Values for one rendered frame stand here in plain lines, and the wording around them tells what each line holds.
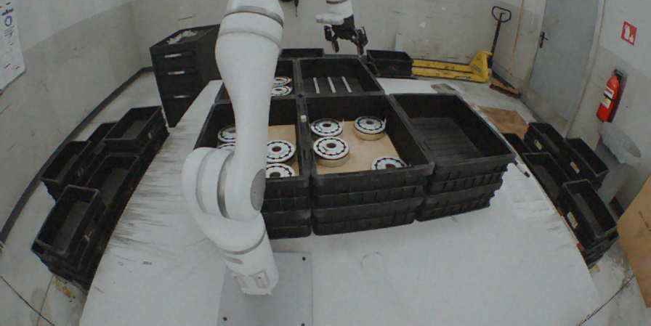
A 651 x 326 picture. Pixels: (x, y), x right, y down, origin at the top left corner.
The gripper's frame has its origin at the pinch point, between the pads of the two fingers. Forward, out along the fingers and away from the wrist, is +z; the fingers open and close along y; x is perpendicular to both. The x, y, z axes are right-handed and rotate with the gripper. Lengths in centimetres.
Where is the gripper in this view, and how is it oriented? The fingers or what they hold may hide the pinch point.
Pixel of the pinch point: (348, 51)
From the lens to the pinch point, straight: 92.4
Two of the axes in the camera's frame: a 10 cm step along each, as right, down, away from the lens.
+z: 2.1, 6.4, 7.4
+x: -5.5, 7.0, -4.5
